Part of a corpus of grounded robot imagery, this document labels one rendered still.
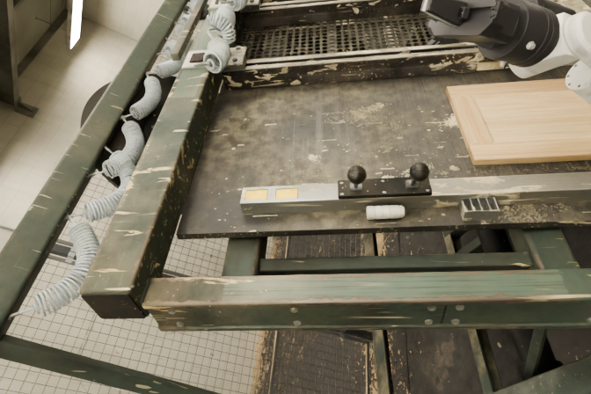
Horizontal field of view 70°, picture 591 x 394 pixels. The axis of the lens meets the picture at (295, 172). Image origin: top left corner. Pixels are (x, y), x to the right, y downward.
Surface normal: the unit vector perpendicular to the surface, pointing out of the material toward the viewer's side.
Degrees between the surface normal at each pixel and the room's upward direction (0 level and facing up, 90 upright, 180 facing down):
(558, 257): 57
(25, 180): 90
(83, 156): 90
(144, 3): 90
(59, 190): 90
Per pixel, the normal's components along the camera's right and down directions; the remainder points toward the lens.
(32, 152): 0.43, -0.54
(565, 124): -0.11, -0.71
